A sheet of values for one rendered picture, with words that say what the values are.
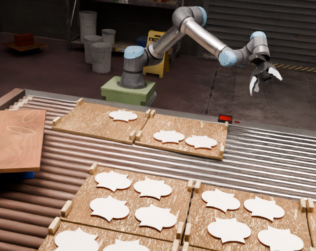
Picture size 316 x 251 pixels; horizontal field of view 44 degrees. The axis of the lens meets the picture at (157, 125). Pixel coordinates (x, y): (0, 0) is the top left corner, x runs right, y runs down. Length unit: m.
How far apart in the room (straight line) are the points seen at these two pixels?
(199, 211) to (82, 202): 0.41
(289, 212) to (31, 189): 0.96
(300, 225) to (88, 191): 0.76
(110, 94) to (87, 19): 4.21
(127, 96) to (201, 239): 1.23
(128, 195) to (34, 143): 0.43
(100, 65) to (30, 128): 3.91
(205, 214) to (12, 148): 0.76
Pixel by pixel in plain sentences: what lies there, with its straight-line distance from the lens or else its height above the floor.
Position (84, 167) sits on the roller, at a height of 0.92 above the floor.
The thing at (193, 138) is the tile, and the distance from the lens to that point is 1.88.
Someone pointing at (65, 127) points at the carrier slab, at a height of 0.94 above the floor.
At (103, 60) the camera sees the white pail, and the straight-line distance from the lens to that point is 5.56.
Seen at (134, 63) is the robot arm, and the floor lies 1.10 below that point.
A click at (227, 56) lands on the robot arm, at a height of 1.31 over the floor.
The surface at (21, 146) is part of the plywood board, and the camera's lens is 1.60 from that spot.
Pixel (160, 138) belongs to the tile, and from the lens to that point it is 1.85.
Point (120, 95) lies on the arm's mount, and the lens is 2.35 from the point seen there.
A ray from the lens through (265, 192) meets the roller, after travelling 1.64.
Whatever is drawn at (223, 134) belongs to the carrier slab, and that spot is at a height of 0.94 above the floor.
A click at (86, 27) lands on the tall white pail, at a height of 0.39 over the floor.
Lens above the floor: 1.81
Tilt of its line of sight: 26 degrees down
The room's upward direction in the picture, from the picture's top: 4 degrees clockwise
